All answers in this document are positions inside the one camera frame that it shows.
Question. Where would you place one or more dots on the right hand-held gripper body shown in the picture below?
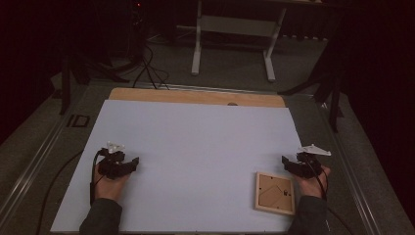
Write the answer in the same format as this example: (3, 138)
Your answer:
(308, 166)

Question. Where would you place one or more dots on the aluminium floor rail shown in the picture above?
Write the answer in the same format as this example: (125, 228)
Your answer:
(29, 169)
(355, 189)

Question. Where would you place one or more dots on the person's left hand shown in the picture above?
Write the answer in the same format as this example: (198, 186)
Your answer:
(109, 189)

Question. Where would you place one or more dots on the wooden photo frame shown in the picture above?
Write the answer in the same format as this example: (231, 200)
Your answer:
(274, 196)

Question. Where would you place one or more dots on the person's right hand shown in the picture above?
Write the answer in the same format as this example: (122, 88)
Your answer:
(311, 187)

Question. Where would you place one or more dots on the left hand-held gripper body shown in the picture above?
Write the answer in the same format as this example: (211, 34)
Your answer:
(111, 163)

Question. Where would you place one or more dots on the black tripod stand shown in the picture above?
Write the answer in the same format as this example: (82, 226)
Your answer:
(66, 88)
(334, 101)

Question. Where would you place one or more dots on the black rectangular floor plate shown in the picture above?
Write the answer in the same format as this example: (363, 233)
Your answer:
(78, 120)

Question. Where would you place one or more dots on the white metal stand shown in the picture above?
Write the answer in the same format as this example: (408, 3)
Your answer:
(235, 26)

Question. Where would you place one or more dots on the dark equipment tower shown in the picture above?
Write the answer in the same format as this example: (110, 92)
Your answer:
(137, 29)

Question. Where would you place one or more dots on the white table mat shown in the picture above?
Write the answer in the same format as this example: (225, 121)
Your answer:
(195, 137)

